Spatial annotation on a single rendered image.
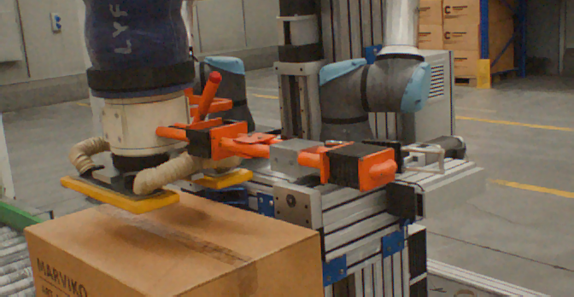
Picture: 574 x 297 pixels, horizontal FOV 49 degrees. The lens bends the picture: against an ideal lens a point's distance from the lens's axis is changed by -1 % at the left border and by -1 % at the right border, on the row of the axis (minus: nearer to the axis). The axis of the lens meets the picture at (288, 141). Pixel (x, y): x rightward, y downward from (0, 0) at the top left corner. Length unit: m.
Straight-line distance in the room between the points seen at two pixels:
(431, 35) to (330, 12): 7.86
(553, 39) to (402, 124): 8.15
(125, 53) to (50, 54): 9.85
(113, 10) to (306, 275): 0.66
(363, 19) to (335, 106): 0.36
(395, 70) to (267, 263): 0.54
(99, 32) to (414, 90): 0.70
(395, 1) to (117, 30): 0.65
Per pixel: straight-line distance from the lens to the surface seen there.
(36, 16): 11.07
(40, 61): 11.08
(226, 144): 1.14
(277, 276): 1.31
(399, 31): 1.53
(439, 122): 2.05
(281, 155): 1.03
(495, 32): 9.56
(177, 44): 1.33
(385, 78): 1.50
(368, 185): 0.92
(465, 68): 9.34
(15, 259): 2.67
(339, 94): 1.53
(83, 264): 1.39
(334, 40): 1.78
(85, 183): 1.44
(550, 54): 10.09
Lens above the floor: 1.44
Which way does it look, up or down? 13 degrees down
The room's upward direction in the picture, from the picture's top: 4 degrees counter-clockwise
